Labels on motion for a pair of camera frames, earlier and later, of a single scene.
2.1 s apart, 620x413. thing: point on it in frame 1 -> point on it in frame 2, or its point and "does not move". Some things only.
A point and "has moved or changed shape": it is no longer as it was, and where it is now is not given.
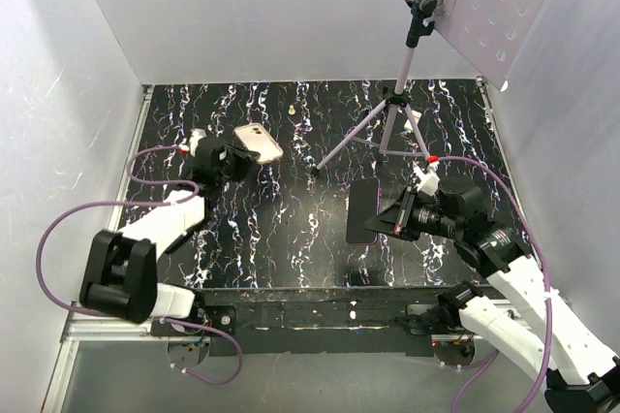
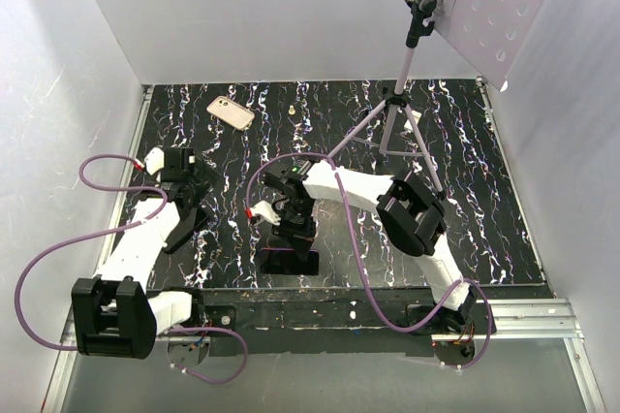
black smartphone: [362, 207] has moved or changed shape
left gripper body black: [235, 168] -> [201, 182]
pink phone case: [258, 140] -> [232, 112]
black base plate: [356, 321] does not move
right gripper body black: [418, 215] -> [296, 222]
